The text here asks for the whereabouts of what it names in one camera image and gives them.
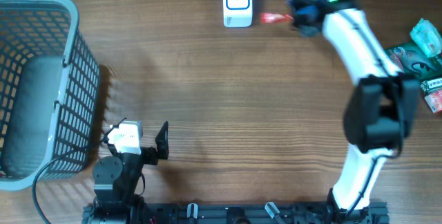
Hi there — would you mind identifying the red Nescafe stick sachet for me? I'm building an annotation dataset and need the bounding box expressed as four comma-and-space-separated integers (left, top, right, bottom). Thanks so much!
260, 12, 294, 24

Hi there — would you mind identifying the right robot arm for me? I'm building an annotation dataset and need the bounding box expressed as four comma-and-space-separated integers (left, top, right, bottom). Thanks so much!
288, 0, 419, 223

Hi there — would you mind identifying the light green wipes packet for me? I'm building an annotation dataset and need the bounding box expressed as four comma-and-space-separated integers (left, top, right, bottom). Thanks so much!
410, 18, 441, 57

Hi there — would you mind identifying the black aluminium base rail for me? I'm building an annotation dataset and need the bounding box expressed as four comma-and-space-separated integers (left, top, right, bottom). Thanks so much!
81, 201, 390, 224

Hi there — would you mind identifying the pink Kleenex tissue pack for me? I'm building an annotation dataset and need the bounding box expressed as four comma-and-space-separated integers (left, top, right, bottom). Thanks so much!
424, 89, 442, 113

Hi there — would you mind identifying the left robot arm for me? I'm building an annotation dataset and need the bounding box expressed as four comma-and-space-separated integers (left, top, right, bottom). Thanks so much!
82, 119, 169, 224

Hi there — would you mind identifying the white green box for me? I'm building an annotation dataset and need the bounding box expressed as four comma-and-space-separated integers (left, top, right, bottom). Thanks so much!
421, 77, 442, 95

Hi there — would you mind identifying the white barcode scanner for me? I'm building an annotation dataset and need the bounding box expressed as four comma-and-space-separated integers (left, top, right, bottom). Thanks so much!
223, 0, 253, 28

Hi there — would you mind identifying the grey plastic shopping basket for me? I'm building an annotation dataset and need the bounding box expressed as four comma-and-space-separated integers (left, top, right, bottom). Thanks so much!
1, 0, 101, 191

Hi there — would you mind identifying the green 3M gloves packet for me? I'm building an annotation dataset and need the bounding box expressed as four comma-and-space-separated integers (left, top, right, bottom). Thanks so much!
385, 41, 441, 81

